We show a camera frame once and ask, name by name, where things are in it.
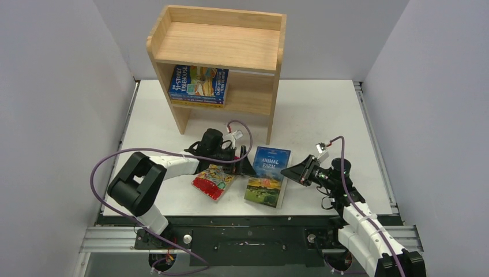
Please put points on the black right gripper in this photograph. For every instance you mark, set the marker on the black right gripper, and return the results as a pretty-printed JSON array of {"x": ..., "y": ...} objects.
[{"x": 308, "y": 173}]

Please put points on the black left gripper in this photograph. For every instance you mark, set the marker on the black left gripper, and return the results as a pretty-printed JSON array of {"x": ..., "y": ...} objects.
[{"x": 241, "y": 166}]

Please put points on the animal farm book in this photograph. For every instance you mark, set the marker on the animal farm book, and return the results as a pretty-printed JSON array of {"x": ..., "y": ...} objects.
[{"x": 268, "y": 186}]

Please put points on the blue 91-storey treehouse book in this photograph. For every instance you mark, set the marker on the blue 91-storey treehouse book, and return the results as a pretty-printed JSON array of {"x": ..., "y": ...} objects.
[{"x": 199, "y": 84}]

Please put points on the yellow 130-storey treehouse book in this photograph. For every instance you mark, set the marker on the yellow 130-storey treehouse book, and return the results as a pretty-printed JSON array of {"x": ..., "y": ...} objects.
[{"x": 197, "y": 104}]

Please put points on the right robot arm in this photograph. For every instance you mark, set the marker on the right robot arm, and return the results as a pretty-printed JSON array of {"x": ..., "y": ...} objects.
[{"x": 358, "y": 228}]

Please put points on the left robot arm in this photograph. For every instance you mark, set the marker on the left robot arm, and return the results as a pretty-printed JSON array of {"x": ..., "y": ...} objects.
[{"x": 137, "y": 184}]

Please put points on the red treehouse book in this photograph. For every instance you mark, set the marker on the red treehouse book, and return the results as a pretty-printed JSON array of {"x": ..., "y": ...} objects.
[{"x": 213, "y": 182}]

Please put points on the wooden shelf unit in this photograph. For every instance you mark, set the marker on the wooden shelf unit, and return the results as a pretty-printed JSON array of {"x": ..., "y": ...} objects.
[{"x": 249, "y": 44}]

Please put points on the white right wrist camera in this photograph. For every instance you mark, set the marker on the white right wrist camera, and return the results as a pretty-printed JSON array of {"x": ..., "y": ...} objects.
[{"x": 323, "y": 153}]

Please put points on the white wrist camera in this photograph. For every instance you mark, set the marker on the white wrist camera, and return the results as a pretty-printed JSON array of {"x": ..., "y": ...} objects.
[
  {"x": 323, "y": 153},
  {"x": 233, "y": 136}
]

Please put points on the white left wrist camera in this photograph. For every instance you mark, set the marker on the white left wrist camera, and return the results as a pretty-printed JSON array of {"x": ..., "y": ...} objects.
[{"x": 233, "y": 136}]

